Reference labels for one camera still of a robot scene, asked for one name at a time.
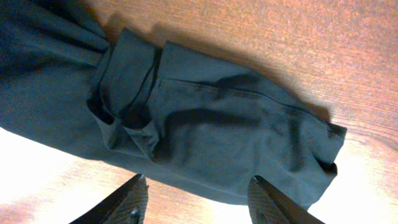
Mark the black leggings red waistband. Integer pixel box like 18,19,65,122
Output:
1,0,346,208

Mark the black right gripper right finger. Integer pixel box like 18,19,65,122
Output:
248,175,324,224

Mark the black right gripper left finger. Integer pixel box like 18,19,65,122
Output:
71,174,149,224

